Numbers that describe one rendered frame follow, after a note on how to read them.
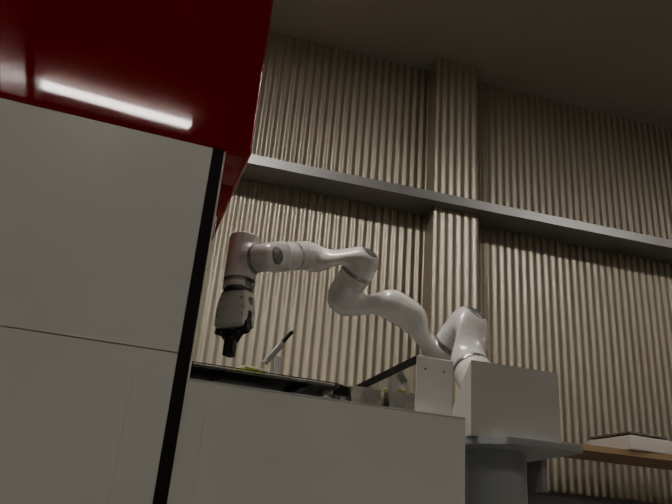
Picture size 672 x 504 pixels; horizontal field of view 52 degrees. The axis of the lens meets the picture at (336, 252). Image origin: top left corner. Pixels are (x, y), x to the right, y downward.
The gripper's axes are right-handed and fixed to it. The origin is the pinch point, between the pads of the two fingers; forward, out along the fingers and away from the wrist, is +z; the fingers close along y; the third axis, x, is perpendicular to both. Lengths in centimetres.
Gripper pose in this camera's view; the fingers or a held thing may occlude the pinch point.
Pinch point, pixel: (229, 348)
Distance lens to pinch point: 178.2
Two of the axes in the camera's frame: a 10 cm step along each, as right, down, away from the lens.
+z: -0.8, 9.2, -3.9
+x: -5.0, -3.7, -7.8
